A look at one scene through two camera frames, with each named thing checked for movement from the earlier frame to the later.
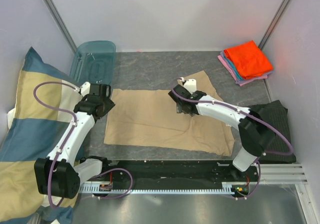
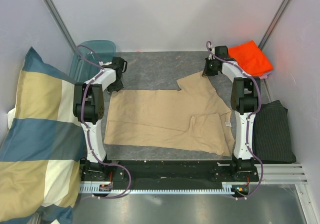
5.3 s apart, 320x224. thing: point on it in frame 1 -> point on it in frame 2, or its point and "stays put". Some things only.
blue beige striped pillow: (46, 97) stays put
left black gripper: (109, 104) -> (118, 87)
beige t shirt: (149, 118) stays put
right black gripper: (178, 108) -> (206, 72)
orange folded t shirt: (248, 60) stays put
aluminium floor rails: (282, 174) stays put
